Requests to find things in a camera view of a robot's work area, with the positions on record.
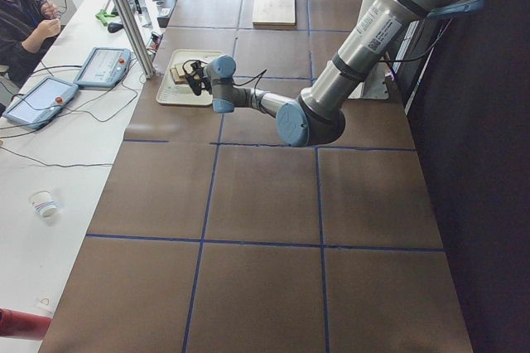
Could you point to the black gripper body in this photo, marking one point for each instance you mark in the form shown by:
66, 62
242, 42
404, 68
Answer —
196, 80

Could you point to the bread slice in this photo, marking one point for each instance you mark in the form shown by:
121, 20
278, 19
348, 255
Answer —
180, 76

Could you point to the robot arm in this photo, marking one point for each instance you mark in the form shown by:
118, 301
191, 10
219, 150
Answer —
314, 116

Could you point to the cream bear serving tray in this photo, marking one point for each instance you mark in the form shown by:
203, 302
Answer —
174, 89

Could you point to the wooden cutting board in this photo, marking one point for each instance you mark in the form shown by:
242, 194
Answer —
274, 13

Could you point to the far teach pendant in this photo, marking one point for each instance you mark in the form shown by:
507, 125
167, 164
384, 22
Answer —
104, 68

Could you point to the teach pendant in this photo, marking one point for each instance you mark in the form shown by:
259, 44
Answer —
42, 103
104, 68

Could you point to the green tool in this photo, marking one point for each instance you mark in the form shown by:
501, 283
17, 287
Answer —
105, 17

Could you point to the near teach pendant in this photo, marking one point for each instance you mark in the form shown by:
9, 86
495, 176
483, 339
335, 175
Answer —
42, 103

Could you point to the seated person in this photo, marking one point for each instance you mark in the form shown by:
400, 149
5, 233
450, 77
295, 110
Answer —
28, 30

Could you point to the paper cup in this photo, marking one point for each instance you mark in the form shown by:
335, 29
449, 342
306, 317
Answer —
44, 204

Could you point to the red object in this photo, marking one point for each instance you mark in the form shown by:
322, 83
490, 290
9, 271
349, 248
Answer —
22, 325

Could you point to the aluminium frame post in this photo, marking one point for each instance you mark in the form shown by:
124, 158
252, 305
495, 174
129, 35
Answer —
135, 38

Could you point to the white pedestal column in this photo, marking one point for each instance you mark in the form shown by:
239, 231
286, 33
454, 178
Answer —
374, 87

